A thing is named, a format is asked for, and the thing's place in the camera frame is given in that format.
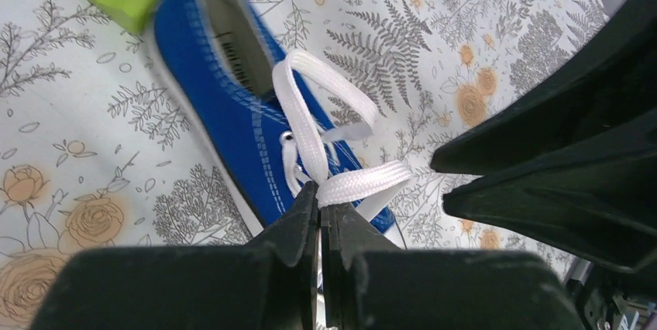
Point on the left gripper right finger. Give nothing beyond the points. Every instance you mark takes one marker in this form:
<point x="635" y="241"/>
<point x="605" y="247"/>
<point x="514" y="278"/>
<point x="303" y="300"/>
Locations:
<point x="370" y="283"/>

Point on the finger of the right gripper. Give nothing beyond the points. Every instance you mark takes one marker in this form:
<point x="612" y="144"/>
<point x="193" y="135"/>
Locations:
<point x="610" y="81"/>
<point x="595" y="199"/>

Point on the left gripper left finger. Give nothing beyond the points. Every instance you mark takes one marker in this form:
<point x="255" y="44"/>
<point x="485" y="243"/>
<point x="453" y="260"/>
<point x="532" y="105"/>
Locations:
<point x="268" y="283"/>

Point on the blue sneaker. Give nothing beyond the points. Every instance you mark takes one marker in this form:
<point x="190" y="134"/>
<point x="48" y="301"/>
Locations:
<point x="272" y="119"/>

